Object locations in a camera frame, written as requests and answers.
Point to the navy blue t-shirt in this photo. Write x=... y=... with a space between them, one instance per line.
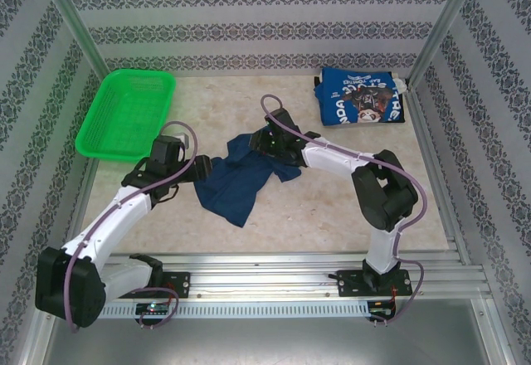
x=232 y=182

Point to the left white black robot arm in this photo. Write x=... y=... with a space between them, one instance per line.
x=124 y=211

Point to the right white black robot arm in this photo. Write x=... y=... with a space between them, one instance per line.
x=332 y=159

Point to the green plastic basket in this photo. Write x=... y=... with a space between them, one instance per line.
x=124 y=108

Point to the royal blue printed t-shirt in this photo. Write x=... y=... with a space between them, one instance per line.
x=336 y=95

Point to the white folded t-shirt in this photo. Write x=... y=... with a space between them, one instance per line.
x=401 y=84

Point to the grey metal tray panel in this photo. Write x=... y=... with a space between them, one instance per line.
x=265 y=340

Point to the aluminium side frame rail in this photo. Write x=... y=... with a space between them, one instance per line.
x=86 y=178
x=428 y=141

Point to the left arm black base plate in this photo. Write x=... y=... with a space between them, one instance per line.
x=178 y=284

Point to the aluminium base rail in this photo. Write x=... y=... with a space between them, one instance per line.
x=265 y=282

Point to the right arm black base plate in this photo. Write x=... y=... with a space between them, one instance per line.
x=348 y=284

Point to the aluminium frame post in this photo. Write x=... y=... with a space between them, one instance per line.
x=70 y=16
x=444 y=25

